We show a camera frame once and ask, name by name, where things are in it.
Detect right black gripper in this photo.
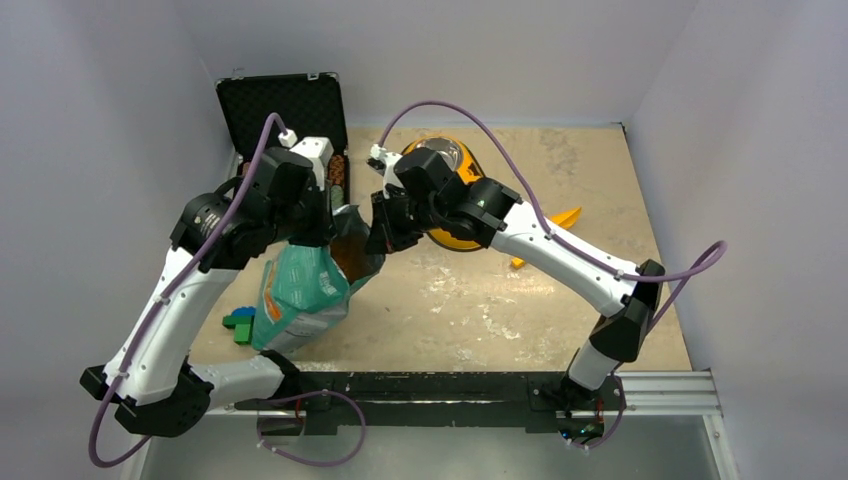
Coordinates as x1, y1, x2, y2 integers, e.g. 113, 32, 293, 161
367, 184, 445, 252

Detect green dog food bag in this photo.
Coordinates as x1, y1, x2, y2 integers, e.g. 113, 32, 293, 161
251, 205, 385, 354

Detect yellow plastic scoop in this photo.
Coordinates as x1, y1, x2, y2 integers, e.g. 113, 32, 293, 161
510, 207, 582, 270

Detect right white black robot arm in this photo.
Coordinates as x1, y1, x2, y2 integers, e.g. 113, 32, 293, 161
366, 145, 665, 407

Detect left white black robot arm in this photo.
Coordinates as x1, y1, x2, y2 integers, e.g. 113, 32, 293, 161
80, 137, 334, 438

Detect yellow double pet bowl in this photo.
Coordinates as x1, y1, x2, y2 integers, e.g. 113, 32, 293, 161
402, 134, 485, 253

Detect black poker chip case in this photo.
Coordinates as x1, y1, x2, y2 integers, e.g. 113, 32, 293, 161
215, 72, 351, 208

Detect green blue toy blocks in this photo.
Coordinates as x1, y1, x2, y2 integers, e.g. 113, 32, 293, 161
221, 306, 256, 346

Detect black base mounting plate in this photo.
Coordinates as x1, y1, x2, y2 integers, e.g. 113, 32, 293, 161
234, 371, 627, 440

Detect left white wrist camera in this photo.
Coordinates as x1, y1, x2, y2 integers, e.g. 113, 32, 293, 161
278, 129, 334, 192

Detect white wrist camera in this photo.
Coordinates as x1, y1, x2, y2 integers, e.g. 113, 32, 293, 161
278, 129, 334, 192
366, 143, 402, 183

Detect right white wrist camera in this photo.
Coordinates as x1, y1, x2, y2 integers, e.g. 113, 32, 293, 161
366, 143, 402, 183

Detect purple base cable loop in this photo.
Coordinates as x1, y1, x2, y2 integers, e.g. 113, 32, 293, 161
255, 386, 368, 466

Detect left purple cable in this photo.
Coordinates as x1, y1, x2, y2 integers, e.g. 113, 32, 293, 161
87, 112, 296, 468

